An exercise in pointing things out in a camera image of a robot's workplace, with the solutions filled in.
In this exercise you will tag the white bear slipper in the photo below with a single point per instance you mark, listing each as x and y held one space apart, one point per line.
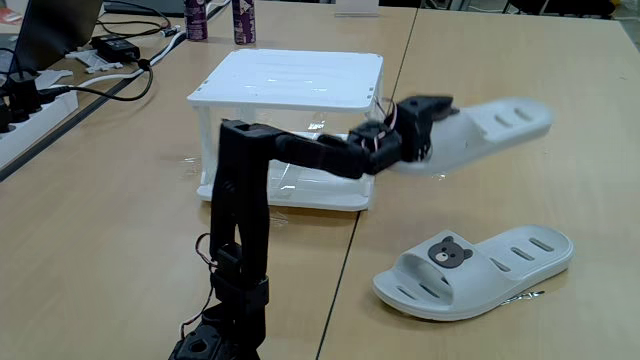
490 130
465 295

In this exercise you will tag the white plastic shelf box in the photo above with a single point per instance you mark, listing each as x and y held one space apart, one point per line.
290 80

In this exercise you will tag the clear tape scrap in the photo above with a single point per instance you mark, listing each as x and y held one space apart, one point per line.
440 176

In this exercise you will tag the white sign stand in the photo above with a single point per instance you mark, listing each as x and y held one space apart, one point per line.
357 7

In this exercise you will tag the black chair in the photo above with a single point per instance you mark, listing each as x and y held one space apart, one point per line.
560 6

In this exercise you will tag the thin silver tape strip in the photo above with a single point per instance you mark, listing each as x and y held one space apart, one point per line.
525 296

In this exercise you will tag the purple drink can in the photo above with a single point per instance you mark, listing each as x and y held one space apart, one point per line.
196 20
244 22

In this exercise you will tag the black flat device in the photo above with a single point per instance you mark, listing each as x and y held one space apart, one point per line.
145 7

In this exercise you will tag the black power adapter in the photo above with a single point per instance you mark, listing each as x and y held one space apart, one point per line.
115 49

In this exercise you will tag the white printed part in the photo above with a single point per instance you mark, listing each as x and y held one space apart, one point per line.
52 78
95 61

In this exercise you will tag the black laptop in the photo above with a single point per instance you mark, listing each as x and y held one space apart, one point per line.
55 30

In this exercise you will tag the white power strip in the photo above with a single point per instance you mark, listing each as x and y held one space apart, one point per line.
30 130

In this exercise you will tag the black plug adapter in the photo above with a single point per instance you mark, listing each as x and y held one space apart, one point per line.
22 95
5 117

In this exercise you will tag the red flat item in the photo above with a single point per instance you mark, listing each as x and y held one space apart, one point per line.
10 16

